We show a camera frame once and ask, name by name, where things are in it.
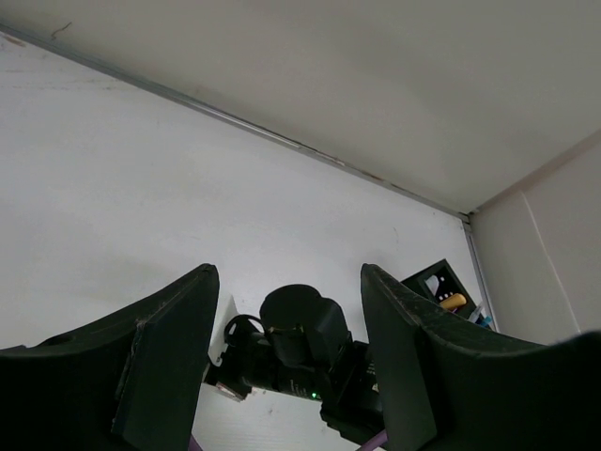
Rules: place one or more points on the black desk organizer box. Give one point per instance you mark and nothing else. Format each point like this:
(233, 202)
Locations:
(449, 285)

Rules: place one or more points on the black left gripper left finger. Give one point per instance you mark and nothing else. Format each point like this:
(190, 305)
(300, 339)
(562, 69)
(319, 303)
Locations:
(128, 381)

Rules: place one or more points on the orange highlighter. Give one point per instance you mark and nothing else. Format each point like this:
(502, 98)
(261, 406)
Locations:
(454, 302)

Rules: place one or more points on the aluminium back rail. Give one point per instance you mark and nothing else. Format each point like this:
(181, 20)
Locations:
(209, 110)

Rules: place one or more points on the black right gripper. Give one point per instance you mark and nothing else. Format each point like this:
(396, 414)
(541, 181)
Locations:
(299, 345)

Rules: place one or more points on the blue ink refill pen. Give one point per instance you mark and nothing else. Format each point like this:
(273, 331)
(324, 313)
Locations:
(484, 321)

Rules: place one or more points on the aluminium side rail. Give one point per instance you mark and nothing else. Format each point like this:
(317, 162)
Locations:
(485, 301)

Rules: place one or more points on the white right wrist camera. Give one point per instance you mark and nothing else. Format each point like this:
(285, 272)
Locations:
(226, 310)

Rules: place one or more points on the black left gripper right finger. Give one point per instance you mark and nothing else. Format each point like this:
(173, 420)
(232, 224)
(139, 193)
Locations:
(448, 384)

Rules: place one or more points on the purple pink highlighter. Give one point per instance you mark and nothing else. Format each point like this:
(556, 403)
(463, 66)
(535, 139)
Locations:
(432, 284)

